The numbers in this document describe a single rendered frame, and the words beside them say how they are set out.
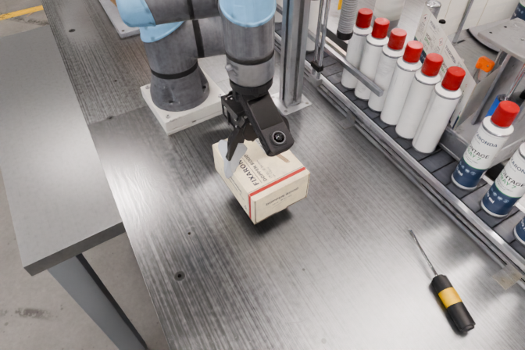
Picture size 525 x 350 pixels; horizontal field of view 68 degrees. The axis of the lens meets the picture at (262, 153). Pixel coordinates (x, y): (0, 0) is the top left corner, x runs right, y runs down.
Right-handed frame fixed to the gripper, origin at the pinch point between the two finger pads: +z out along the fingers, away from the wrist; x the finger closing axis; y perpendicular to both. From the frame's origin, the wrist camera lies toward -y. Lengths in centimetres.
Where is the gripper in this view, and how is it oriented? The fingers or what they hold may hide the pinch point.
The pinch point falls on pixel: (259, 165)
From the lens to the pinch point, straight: 76.0
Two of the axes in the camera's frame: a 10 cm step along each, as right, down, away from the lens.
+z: 0.1, 6.8, 7.3
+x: -8.5, 3.9, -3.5
